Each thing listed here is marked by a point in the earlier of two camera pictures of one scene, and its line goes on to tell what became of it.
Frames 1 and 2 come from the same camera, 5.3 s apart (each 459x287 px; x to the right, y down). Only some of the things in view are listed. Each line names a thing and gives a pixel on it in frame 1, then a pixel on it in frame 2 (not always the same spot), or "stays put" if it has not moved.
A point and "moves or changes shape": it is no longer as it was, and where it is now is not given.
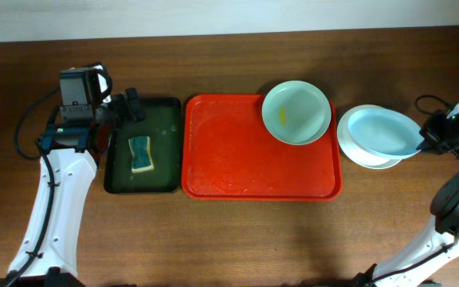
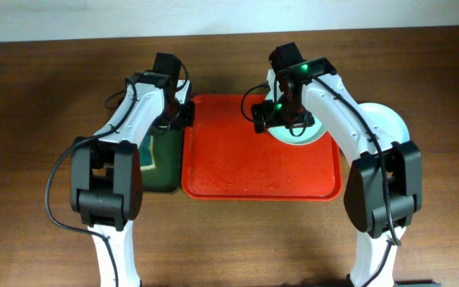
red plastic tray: (228, 154) stays put
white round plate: (355, 154) moves or changes shape
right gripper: (446, 137) → (272, 119)
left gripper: (123, 107) → (187, 113)
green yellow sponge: (141, 155) stays put
